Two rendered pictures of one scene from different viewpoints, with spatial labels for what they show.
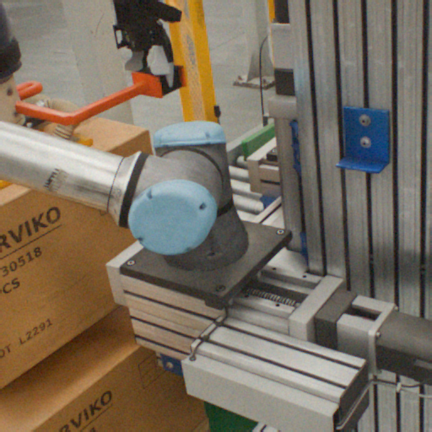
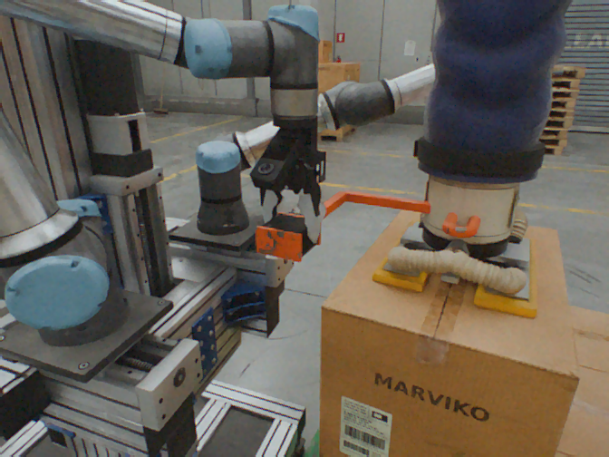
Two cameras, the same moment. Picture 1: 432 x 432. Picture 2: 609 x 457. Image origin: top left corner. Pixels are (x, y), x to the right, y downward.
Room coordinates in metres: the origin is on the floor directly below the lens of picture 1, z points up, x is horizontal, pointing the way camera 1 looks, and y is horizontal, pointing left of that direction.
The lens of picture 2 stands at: (2.20, -0.10, 1.49)
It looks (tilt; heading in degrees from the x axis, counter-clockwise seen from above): 23 degrees down; 162
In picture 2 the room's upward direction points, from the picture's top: straight up
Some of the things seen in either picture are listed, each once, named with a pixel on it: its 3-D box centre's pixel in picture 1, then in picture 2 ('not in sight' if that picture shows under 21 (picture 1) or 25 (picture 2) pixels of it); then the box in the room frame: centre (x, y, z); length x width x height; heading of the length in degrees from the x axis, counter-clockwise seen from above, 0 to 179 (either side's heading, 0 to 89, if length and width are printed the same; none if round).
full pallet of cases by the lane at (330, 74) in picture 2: not in sight; (326, 89); (-5.63, 2.98, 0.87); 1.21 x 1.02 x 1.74; 141
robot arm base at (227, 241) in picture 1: (202, 223); (222, 209); (1.09, 0.03, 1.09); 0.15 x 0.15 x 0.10
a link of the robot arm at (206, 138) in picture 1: (191, 164); (218, 168); (1.08, 0.03, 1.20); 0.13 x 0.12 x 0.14; 168
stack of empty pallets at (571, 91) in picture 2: not in sight; (531, 107); (-3.47, 5.86, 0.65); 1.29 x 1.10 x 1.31; 141
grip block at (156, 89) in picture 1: (159, 79); (289, 235); (1.57, 0.08, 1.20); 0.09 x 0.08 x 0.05; 45
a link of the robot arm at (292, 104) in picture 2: not in sight; (293, 102); (1.56, 0.10, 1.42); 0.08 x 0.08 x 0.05
